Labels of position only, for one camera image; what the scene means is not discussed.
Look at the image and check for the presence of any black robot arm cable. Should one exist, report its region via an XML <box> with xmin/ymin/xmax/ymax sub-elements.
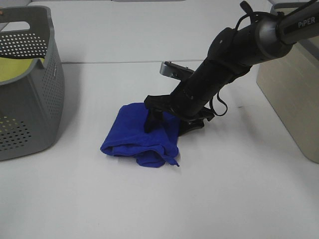
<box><xmin>209</xmin><ymin>0</ymin><xmax>260</xmax><ymax>117</ymax></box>

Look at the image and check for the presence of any blue microfiber towel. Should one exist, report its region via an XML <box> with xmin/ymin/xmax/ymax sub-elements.
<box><xmin>100</xmin><ymin>103</ymin><xmax>180</xmax><ymax>168</ymax></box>

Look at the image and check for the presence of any grey perforated plastic basket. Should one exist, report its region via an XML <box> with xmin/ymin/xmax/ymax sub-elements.
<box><xmin>0</xmin><ymin>6</ymin><xmax>65</xmax><ymax>160</ymax></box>

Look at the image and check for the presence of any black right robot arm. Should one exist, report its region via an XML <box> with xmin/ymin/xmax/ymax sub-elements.
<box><xmin>144</xmin><ymin>0</ymin><xmax>319</xmax><ymax>134</ymax></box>

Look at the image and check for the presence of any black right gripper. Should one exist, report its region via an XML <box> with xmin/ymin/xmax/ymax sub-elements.
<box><xmin>144</xmin><ymin>95</ymin><xmax>214</xmax><ymax>136</ymax></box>

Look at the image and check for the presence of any yellow-green cloth in basket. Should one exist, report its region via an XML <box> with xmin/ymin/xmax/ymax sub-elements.
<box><xmin>0</xmin><ymin>57</ymin><xmax>44</xmax><ymax>86</ymax></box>

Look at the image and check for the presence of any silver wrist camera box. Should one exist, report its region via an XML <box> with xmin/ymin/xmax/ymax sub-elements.
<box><xmin>159</xmin><ymin>61</ymin><xmax>194</xmax><ymax>81</ymax></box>

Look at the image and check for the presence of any beige plastic storage bin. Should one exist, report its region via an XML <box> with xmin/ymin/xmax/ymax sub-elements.
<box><xmin>256</xmin><ymin>3</ymin><xmax>319</xmax><ymax>164</ymax></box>

